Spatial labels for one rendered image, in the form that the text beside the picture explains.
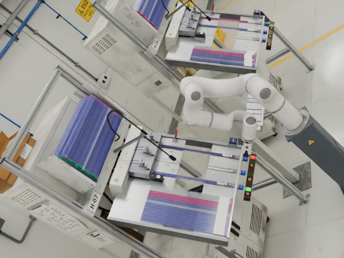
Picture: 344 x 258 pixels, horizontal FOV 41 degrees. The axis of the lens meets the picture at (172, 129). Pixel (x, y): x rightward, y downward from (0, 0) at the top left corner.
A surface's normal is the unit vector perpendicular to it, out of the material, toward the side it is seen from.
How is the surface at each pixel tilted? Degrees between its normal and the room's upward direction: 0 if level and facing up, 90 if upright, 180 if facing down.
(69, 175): 90
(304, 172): 0
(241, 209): 90
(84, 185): 90
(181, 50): 45
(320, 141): 90
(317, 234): 0
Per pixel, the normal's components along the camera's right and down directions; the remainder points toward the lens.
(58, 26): 0.66, -0.36
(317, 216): -0.71, -0.57
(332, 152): 0.01, 0.58
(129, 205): -0.04, -0.65
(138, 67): -0.22, 0.74
